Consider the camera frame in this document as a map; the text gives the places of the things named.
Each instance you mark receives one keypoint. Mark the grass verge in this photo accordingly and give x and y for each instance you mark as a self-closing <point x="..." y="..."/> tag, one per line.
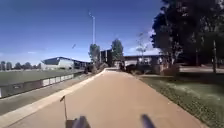
<point x="200" y="96"/>

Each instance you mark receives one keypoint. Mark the grey asphalt strip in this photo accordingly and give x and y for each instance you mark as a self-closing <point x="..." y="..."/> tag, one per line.
<point x="26" y="98"/>

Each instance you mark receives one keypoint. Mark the green sports field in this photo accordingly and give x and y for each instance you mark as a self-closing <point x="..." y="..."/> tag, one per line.
<point x="23" y="76"/>

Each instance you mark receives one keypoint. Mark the low fence with white boards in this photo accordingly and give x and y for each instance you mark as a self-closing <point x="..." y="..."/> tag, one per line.
<point x="26" y="86"/>

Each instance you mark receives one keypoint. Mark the robot's own part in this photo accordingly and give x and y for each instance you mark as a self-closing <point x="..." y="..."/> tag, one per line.
<point x="147" y="122"/>

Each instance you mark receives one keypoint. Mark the group of large dark trees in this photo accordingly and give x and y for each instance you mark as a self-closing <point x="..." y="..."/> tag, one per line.
<point x="186" y="30"/>

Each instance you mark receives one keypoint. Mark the dark bushes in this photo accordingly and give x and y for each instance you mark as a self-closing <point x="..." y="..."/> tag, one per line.
<point x="143" y="69"/>

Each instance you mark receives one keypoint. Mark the row of distant trees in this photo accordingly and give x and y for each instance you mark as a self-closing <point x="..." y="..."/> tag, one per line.
<point x="18" y="65"/>

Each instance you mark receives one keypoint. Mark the low flat building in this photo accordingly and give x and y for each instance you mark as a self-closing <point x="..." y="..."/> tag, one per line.
<point x="140" y="60"/>

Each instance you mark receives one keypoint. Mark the pale road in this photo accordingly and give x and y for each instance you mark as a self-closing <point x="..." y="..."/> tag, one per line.
<point x="196" y="70"/>

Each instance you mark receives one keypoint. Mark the pale building with dark roof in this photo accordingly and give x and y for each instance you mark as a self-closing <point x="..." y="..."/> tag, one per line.
<point x="60" y="63"/>

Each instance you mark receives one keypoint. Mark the tall green tree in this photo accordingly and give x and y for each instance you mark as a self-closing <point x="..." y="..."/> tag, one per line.
<point x="117" y="50"/>

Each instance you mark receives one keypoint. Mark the pale concrete kerb strip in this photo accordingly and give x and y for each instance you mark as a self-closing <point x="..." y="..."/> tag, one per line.
<point x="33" y="107"/>

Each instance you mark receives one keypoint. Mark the thin bare tree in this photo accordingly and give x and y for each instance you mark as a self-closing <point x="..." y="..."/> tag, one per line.
<point x="142" y="46"/>

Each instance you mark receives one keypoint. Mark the tan paved path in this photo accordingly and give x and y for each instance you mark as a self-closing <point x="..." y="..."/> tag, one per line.
<point x="116" y="100"/>

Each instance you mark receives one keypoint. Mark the small green tree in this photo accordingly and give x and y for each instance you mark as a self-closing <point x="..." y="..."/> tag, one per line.
<point x="94" y="53"/>

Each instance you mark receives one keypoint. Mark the tall light pole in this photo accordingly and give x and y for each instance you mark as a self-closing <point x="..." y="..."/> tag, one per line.
<point x="93" y="31"/>

